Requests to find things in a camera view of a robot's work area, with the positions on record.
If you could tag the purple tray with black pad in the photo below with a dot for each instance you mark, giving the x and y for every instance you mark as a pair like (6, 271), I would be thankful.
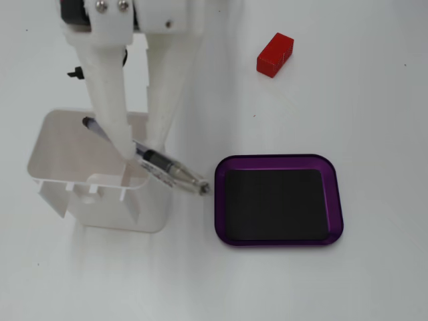
(275, 204)

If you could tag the red rectangular block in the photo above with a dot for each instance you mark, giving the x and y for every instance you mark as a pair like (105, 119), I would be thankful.
(272, 55)

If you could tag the white plastic pen holder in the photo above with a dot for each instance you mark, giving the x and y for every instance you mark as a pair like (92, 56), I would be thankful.
(60, 150)

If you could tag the clear black ballpoint pen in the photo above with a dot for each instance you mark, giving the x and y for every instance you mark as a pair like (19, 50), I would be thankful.
(167, 167)

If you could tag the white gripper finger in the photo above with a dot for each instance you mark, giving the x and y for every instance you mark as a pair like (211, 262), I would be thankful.
(107, 87)
(167, 73)

